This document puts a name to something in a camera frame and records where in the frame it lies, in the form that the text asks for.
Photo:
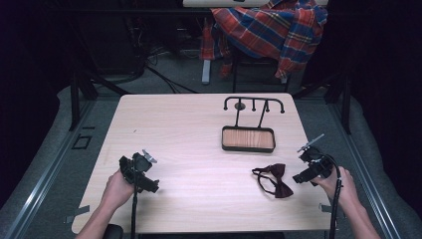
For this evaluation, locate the black round seat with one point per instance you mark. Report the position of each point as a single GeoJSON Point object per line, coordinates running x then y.
{"type": "Point", "coordinates": [114, 231]}

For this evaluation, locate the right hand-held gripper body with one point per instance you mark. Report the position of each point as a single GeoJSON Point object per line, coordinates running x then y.
{"type": "Point", "coordinates": [316, 164]}

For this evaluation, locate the round table grommet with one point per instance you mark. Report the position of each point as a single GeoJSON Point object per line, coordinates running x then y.
{"type": "Point", "coordinates": [239, 106]}

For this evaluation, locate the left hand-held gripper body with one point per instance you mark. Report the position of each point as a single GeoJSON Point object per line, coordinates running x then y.
{"type": "Point", "coordinates": [141, 162]}

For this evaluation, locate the aluminium floor rail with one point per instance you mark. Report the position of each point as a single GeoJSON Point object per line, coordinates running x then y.
{"type": "Point", "coordinates": [49, 172]}
{"type": "Point", "coordinates": [368, 176]}

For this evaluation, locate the dark red bow tie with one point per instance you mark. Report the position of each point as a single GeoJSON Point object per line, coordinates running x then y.
{"type": "Point", "coordinates": [277, 181]}

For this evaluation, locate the black metal stand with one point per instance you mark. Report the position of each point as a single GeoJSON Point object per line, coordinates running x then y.
{"type": "Point", "coordinates": [75, 99]}
{"type": "Point", "coordinates": [345, 106]}

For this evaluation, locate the person's left hand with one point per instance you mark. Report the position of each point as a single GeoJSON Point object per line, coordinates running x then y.
{"type": "Point", "coordinates": [116, 191]}

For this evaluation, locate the person's right hand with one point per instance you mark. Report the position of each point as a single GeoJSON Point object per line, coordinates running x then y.
{"type": "Point", "coordinates": [345, 187]}

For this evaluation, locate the grey tape strip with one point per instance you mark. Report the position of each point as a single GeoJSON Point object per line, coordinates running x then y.
{"type": "Point", "coordinates": [78, 213]}
{"type": "Point", "coordinates": [325, 208]}

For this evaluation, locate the black chair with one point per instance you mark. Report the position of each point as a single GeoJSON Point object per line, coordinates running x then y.
{"type": "Point", "coordinates": [245, 66]}

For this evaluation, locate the black rack with wooden tray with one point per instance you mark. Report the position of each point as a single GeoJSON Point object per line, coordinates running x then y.
{"type": "Point", "coordinates": [248, 138]}

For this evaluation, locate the red blue plaid shirt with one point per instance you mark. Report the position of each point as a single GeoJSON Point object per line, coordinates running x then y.
{"type": "Point", "coordinates": [275, 30]}

